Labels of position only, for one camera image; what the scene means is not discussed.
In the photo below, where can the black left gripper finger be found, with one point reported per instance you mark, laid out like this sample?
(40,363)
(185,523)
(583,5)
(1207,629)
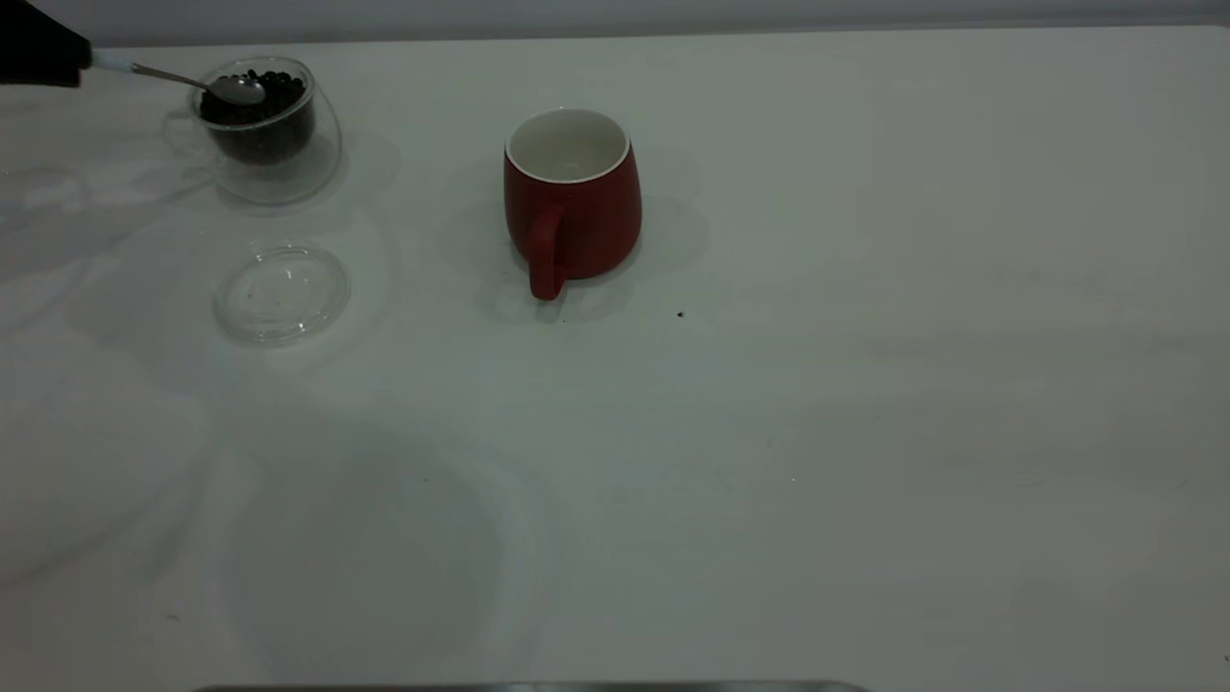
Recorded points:
(38,48)

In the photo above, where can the red ceramic mug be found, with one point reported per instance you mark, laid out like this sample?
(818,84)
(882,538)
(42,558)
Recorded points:
(586,231)

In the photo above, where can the dark coffee beans pile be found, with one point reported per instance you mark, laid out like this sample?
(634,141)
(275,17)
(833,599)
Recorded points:
(269,130)

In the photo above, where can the clear glass cup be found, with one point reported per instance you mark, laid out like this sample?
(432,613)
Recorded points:
(288,178)

